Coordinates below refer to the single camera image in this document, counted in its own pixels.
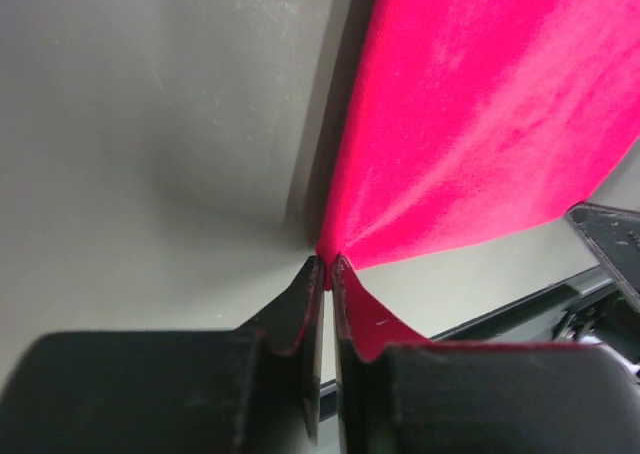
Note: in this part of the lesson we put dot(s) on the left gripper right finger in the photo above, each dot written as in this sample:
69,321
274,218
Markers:
400,392

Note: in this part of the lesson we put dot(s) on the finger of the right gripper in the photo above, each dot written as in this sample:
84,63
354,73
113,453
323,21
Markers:
612,236

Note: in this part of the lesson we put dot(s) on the red t shirt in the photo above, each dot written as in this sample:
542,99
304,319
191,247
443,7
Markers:
471,120

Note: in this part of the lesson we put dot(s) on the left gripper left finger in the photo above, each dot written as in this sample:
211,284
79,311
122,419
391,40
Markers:
251,389

